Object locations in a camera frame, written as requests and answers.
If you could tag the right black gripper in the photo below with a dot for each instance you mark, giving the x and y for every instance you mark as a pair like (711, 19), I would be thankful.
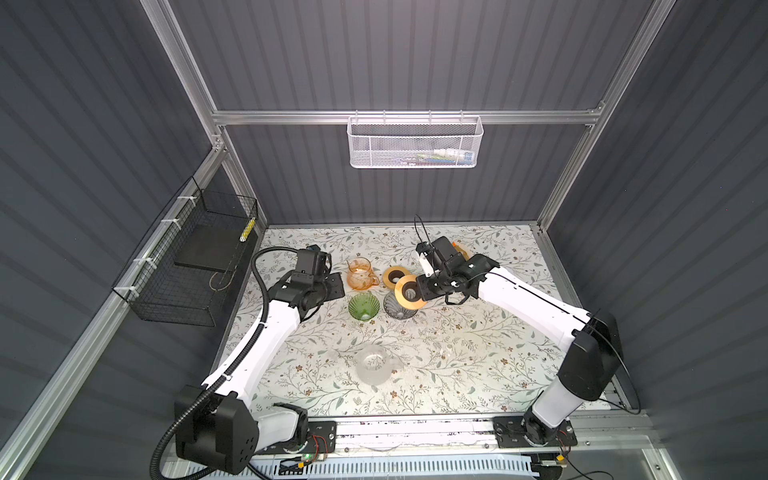
(422, 290)

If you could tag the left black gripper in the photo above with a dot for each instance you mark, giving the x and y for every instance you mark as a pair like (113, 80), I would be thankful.
(336, 288)

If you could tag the orange coffee filter pack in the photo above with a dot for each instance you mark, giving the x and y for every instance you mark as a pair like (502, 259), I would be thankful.
(462, 250)

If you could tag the grey clear glass dripper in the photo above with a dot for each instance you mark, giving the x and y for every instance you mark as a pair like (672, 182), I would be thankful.
(396, 311)

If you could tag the frosted white glass mug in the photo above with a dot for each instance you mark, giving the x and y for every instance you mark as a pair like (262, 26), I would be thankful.
(375, 365)

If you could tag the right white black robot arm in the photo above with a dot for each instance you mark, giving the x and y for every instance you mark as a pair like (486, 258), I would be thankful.
(590, 341)

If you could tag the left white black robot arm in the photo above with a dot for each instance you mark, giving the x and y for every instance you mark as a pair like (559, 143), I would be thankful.
(217, 428)

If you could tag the green glass dripper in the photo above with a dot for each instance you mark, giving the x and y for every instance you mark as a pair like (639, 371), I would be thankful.
(364, 306)

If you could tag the yellow marker pen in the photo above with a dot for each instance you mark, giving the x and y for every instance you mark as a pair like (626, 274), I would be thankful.
(247, 230)

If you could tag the black flat pad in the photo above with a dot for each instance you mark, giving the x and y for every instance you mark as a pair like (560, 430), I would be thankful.
(210, 248)

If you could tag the items in white basket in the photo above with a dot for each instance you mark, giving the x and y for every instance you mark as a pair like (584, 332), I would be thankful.
(449, 157)

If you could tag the white perforated vent strip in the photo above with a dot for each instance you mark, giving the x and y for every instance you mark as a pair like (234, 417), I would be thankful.
(405, 467)

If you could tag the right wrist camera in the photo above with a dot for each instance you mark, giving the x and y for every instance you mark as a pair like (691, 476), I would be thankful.
(424, 250)

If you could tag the black wire mesh basket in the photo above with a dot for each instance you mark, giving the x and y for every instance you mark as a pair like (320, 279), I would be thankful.
(189, 270)

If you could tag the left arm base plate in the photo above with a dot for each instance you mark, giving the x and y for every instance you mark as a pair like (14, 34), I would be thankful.
(317, 437)

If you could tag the white wire mesh basket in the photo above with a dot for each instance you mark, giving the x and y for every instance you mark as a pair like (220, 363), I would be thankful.
(374, 141)

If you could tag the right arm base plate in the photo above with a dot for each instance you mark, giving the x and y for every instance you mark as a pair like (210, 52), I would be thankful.
(519, 431)

